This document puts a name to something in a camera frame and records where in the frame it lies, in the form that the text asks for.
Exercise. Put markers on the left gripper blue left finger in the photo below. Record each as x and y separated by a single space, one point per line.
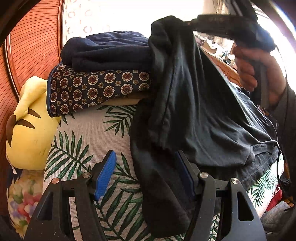
102 173

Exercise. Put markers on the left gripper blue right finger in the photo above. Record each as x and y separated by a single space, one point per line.
187 175

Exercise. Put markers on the black printed t-shirt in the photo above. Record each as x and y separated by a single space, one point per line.
192 107

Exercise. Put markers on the person's right hand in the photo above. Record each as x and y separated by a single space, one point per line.
277 82

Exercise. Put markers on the green leaf print sheet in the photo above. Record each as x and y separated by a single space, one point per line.
83 139

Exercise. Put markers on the long wooden sideboard cabinet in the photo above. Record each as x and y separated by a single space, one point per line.
227 70

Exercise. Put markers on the floral quilt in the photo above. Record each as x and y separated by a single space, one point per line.
23 193

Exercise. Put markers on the yellow plush toy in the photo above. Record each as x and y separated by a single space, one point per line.
30 130

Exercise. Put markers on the folded medallion pattern garment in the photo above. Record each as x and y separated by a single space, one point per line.
69 91

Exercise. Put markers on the folded navy garment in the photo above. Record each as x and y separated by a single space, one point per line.
118 50

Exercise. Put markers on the brown louvered wooden wardrobe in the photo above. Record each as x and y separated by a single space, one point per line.
31 43

